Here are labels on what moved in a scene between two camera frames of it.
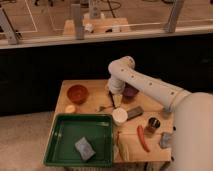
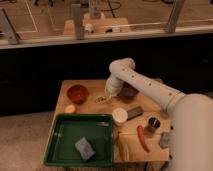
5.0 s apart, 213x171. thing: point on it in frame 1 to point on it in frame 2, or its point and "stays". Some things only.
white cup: x=119 y=116 stays
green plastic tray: x=96 y=128 stays
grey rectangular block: x=134 y=112 stays
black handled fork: x=101 y=108 to x=102 y=100
